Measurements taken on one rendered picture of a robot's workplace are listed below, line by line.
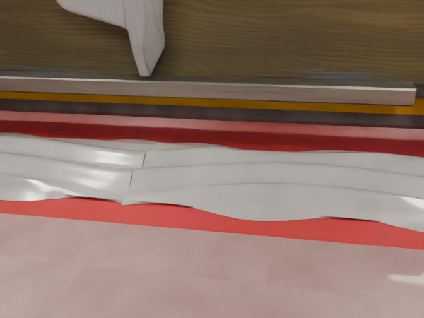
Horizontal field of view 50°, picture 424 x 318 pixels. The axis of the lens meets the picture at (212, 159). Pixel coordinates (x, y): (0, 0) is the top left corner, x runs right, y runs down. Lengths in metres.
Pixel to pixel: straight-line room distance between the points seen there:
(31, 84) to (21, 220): 0.11
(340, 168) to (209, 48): 0.10
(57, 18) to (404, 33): 0.20
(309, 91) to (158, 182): 0.10
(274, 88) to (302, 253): 0.11
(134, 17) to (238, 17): 0.06
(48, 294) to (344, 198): 0.14
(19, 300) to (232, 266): 0.08
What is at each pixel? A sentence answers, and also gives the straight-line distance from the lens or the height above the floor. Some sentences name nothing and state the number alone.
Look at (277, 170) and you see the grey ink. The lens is 0.24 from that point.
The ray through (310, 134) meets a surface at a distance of 0.30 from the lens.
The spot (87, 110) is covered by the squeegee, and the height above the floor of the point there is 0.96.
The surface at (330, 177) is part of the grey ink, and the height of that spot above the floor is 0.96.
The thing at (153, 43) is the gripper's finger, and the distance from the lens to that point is 0.27.
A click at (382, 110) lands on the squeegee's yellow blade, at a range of 0.30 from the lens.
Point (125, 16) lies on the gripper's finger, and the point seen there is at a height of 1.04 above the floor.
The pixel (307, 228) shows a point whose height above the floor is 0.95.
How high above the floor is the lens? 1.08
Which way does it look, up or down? 28 degrees down
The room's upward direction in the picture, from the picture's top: 2 degrees counter-clockwise
